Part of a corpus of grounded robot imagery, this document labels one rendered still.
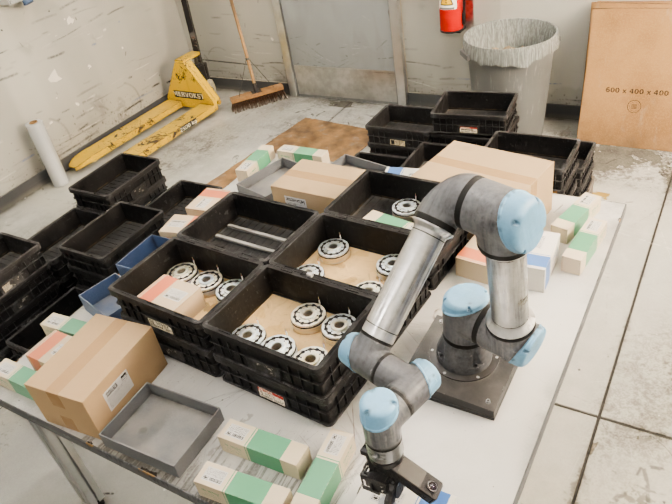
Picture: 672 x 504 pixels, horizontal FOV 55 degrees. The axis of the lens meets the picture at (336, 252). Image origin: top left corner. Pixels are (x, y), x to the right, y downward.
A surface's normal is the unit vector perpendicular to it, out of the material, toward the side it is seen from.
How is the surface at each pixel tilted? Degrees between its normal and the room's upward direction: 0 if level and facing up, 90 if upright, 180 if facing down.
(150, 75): 90
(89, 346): 0
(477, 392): 4
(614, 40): 80
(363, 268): 0
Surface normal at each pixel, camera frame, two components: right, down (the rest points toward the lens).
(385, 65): -0.49, 0.57
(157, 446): -0.15, -0.80
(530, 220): 0.68, 0.29
